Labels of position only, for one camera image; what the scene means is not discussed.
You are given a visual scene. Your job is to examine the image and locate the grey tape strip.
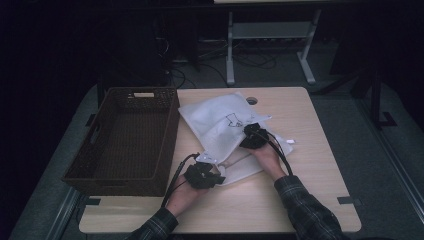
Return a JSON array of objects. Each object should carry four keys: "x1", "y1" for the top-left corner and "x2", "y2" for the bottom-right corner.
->
[{"x1": 337, "y1": 196, "x2": 363, "y2": 206}]

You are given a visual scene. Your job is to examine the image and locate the tangle of black floor cables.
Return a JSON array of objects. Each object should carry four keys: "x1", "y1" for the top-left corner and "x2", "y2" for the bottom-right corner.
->
[{"x1": 164, "y1": 46, "x2": 279, "y2": 88}]

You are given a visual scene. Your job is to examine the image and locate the brown woven basket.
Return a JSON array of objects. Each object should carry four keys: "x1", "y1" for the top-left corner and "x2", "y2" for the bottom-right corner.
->
[{"x1": 61, "y1": 86, "x2": 181, "y2": 197}]

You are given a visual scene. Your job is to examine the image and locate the metal floor rail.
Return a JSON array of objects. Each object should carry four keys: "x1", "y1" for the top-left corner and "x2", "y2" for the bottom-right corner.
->
[
  {"x1": 44, "y1": 187, "x2": 83, "y2": 240},
  {"x1": 358, "y1": 99, "x2": 424, "y2": 216}
]

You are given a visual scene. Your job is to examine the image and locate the person's left hand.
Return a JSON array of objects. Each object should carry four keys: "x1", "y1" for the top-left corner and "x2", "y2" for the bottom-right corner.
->
[{"x1": 165, "y1": 174, "x2": 210, "y2": 218}]

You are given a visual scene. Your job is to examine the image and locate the white metal desk frame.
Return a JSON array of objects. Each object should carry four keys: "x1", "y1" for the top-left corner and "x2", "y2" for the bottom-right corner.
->
[{"x1": 213, "y1": 0, "x2": 424, "y2": 86}]

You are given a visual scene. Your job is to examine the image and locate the white mesh laundry bag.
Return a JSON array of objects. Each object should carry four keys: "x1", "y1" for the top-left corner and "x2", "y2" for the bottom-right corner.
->
[{"x1": 178, "y1": 92, "x2": 296, "y2": 186}]

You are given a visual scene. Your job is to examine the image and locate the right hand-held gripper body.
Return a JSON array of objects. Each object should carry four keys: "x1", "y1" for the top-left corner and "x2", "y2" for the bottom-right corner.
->
[{"x1": 239, "y1": 122, "x2": 270, "y2": 150}]

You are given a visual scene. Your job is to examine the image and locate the right hand-held gripper black cable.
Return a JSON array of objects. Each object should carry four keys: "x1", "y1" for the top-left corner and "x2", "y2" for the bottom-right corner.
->
[{"x1": 254, "y1": 128, "x2": 294, "y2": 177}]

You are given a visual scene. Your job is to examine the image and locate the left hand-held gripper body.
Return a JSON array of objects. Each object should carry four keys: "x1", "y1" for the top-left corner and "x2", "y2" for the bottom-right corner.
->
[{"x1": 183, "y1": 151, "x2": 221, "y2": 190}]

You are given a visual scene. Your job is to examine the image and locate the person's right hand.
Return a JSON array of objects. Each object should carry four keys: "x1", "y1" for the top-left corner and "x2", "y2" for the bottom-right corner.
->
[{"x1": 248, "y1": 142, "x2": 288, "y2": 183}]

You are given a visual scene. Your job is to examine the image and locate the black metal stand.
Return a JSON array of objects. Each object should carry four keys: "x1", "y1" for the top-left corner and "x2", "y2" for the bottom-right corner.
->
[{"x1": 316, "y1": 66, "x2": 398, "y2": 130}]

